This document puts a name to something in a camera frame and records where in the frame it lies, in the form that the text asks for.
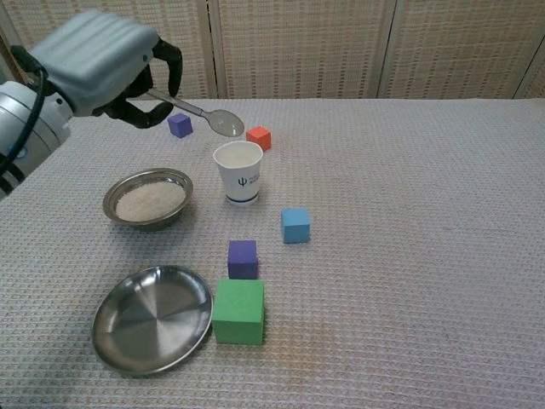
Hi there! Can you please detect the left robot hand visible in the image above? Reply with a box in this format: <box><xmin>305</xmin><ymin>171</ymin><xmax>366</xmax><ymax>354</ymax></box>
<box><xmin>28</xmin><ymin>9</ymin><xmax>185</xmax><ymax>130</ymax></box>

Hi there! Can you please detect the metal spoon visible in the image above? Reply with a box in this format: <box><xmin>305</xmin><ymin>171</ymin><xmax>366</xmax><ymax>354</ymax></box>
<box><xmin>146</xmin><ymin>88</ymin><xmax>246</xmax><ymax>138</ymax></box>

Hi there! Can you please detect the steel bowl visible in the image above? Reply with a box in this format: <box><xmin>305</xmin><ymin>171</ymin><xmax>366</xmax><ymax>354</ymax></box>
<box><xmin>102</xmin><ymin>167</ymin><xmax>194</xmax><ymax>233</ymax></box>

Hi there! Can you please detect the white paper cup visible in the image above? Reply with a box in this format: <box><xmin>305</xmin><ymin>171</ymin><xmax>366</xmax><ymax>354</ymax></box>
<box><xmin>212</xmin><ymin>140</ymin><xmax>265</xmax><ymax>207</ymax></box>

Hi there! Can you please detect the steel plate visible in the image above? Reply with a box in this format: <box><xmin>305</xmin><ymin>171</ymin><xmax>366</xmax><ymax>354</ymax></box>
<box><xmin>90</xmin><ymin>264</ymin><xmax>214</xmax><ymax>377</ymax></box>

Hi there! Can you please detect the small purple foam cube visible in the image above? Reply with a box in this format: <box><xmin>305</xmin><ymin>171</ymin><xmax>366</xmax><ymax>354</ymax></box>
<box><xmin>167</xmin><ymin>112</ymin><xmax>194</xmax><ymax>139</ymax></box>

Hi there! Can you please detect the orange foam cube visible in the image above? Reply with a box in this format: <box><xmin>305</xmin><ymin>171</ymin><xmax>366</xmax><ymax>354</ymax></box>
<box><xmin>245</xmin><ymin>125</ymin><xmax>273</xmax><ymax>153</ymax></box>

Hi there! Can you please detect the bamboo folding screen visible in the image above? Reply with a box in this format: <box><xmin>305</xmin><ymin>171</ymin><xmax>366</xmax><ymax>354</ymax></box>
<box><xmin>0</xmin><ymin>0</ymin><xmax>545</xmax><ymax>101</ymax></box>

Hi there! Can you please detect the large purple foam cube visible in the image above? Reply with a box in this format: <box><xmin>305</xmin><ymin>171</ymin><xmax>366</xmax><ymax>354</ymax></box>
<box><xmin>227</xmin><ymin>239</ymin><xmax>259</xmax><ymax>281</ymax></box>

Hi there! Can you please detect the blue foam cube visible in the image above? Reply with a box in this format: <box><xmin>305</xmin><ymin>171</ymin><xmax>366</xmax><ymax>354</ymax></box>
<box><xmin>280</xmin><ymin>207</ymin><xmax>312</xmax><ymax>245</ymax></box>

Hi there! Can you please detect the green foam cube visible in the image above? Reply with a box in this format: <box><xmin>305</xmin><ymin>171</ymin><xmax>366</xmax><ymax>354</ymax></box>
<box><xmin>211</xmin><ymin>278</ymin><xmax>266</xmax><ymax>345</ymax></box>

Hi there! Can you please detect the woven grey tablecloth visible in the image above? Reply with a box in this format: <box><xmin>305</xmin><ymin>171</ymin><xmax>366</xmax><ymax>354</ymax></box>
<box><xmin>0</xmin><ymin>98</ymin><xmax>545</xmax><ymax>409</ymax></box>

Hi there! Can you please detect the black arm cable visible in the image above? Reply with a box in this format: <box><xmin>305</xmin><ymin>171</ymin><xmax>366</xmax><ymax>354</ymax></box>
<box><xmin>0</xmin><ymin>44</ymin><xmax>50</xmax><ymax>191</ymax></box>

